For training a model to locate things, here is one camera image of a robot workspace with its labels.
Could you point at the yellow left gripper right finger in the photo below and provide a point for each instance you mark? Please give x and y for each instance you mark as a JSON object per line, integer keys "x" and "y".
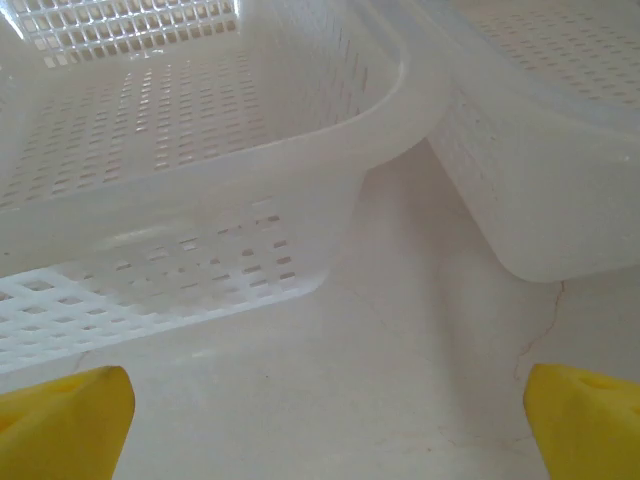
{"x": 585, "y": 430}

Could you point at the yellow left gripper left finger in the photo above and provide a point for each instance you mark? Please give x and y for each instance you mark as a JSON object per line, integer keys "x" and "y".
{"x": 55, "y": 430}

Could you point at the white perforated plastic basket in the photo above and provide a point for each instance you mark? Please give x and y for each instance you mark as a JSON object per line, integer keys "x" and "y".
{"x": 525, "y": 200}
{"x": 200, "y": 150}

